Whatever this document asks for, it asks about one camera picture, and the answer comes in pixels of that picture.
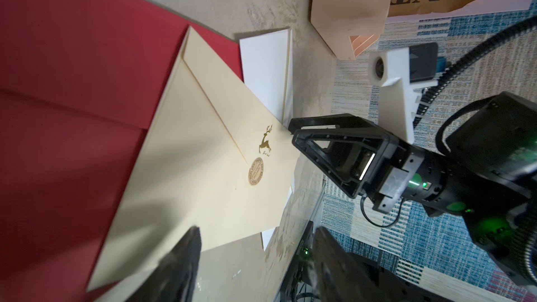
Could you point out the red envelope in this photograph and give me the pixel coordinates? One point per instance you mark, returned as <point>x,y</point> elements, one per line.
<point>80,83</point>

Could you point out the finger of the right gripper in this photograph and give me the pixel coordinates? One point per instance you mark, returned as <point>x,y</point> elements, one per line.
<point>349,157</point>
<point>332,125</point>

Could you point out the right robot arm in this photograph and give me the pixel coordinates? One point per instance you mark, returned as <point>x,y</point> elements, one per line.
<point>484,172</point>

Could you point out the white envelope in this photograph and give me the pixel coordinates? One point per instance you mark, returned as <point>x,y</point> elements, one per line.
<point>267,73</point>

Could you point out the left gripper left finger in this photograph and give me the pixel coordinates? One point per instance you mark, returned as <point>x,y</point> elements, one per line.
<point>174,279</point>

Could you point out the cream envelope with seal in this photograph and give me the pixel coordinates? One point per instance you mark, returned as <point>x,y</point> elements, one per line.
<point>214,157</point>

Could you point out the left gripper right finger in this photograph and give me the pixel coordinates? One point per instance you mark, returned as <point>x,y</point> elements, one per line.
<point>338,277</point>

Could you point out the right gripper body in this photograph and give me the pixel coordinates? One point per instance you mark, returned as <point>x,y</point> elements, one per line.
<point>406,172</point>

